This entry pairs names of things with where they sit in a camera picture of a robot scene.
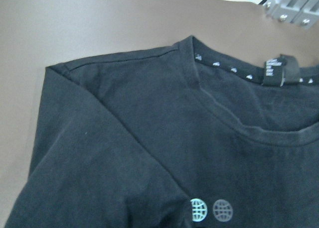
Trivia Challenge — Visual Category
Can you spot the black graphic t-shirt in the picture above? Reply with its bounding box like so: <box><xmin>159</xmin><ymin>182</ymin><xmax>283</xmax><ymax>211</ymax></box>
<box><xmin>5</xmin><ymin>36</ymin><xmax>319</xmax><ymax>228</ymax></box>

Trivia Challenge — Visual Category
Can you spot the aluminium frame post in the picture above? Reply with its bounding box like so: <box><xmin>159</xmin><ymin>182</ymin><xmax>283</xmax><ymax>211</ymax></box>
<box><xmin>262</xmin><ymin>0</ymin><xmax>319</xmax><ymax>29</ymax></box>

